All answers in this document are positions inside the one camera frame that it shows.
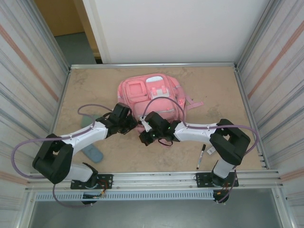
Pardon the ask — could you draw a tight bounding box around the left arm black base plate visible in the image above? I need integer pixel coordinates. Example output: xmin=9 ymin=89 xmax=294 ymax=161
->
xmin=70 ymin=174 xmax=114 ymax=190

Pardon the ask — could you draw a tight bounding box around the right base wire bundle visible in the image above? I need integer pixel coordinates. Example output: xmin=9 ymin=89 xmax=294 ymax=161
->
xmin=213 ymin=182 xmax=230 ymax=204

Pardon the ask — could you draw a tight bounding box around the aluminium mounting rail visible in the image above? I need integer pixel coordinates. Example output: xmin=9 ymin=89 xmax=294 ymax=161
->
xmin=25 ymin=170 xmax=285 ymax=192

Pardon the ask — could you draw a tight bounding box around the aluminium table edge rail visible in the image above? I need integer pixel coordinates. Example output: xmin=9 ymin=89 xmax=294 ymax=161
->
xmin=68 ymin=62 xmax=238 ymax=70

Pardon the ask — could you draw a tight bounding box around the left base wire bundle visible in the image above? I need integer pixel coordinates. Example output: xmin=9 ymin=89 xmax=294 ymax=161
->
xmin=83 ymin=179 xmax=113 ymax=199

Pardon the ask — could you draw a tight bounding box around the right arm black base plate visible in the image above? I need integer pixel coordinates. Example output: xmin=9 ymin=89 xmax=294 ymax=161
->
xmin=195 ymin=171 xmax=239 ymax=188

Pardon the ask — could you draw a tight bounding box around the black marker pen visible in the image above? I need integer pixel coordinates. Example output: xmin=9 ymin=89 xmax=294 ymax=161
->
xmin=196 ymin=143 xmax=207 ymax=170

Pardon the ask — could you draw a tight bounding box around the pink student backpack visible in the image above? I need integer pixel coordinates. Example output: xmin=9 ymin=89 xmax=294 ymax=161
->
xmin=116 ymin=73 xmax=205 ymax=134

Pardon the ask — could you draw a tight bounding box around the blue-grey oval case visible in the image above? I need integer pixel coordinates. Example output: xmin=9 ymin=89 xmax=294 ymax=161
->
xmin=82 ymin=142 xmax=104 ymax=163

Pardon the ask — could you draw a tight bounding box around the aluminium frame post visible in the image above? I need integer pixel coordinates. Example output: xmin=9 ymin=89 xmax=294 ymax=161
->
xmin=234 ymin=0 xmax=283 ymax=70
xmin=18 ymin=0 xmax=71 ymax=72

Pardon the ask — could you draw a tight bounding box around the base wire bundle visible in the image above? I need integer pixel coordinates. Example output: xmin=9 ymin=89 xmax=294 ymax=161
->
xmin=83 ymin=179 xmax=113 ymax=199
xmin=213 ymin=182 xmax=230 ymax=204

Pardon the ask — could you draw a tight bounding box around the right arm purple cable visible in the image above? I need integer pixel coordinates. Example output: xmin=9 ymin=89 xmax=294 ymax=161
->
xmin=142 ymin=96 xmax=259 ymax=204

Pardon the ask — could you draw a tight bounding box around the grey slotted cable duct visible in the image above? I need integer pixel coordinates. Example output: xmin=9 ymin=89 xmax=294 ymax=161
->
xmin=35 ymin=191 xmax=214 ymax=202

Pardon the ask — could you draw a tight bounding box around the thin black cable loop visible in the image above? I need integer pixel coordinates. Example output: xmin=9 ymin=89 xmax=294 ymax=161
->
xmin=157 ymin=137 xmax=173 ymax=148

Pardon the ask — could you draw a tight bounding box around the brown wooden door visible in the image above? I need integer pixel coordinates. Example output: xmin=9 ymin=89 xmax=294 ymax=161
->
xmin=34 ymin=0 xmax=100 ymax=59

